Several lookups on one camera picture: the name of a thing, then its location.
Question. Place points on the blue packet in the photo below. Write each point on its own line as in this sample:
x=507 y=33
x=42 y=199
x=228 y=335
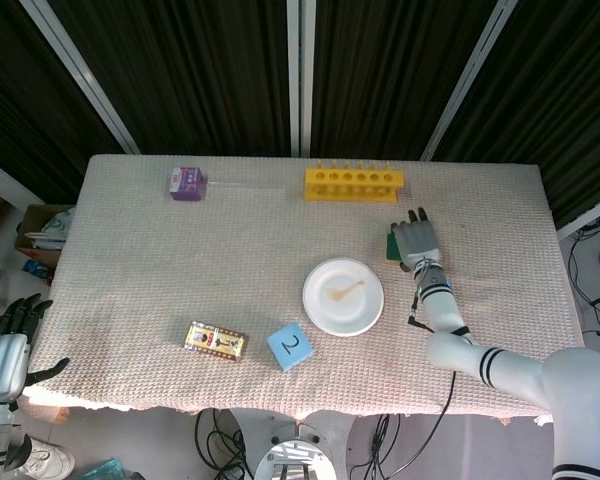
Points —
x=36 y=269

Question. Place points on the white plate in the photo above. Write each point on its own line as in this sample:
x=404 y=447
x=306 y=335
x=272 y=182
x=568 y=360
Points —
x=342 y=310

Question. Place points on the purple carton box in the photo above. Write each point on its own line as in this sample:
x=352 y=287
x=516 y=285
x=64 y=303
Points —
x=186 y=184

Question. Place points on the green yellow sponge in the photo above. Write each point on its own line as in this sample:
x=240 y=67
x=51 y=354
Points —
x=391 y=250

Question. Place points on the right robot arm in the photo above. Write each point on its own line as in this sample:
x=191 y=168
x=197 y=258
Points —
x=575 y=385

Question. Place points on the white waffle table cloth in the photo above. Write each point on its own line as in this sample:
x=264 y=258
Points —
x=180 y=260

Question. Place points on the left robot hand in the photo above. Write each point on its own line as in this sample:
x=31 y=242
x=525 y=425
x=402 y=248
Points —
x=0 y=365

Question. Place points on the blue cube with number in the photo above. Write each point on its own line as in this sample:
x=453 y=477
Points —
x=290 y=346

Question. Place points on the teal plastic item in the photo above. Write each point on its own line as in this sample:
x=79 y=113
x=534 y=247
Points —
x=102 y=471

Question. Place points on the slanted aluminium post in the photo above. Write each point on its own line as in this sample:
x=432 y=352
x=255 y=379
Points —
x=467 y=80
x=80 y=75

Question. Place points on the black curtain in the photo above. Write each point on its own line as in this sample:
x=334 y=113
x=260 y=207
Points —
x=555 y=100
x=380 y=75
x=190 y=75
x=20 y=100

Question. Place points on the cardboard box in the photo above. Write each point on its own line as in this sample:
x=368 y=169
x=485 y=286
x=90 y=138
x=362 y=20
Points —
x=32 y=222

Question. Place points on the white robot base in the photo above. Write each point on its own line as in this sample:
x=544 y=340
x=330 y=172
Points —
x=295 y=457

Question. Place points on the yellow test tube rack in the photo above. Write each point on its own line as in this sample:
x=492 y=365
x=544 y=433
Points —
x=352 y=180

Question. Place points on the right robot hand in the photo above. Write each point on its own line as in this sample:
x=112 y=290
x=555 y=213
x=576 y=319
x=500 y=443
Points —
x=419 y=242

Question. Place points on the upright aluminium post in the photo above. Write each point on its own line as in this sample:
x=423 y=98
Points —
x=301 y=75

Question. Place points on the gold snack packet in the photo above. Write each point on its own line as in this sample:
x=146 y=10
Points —
x=215 y=341

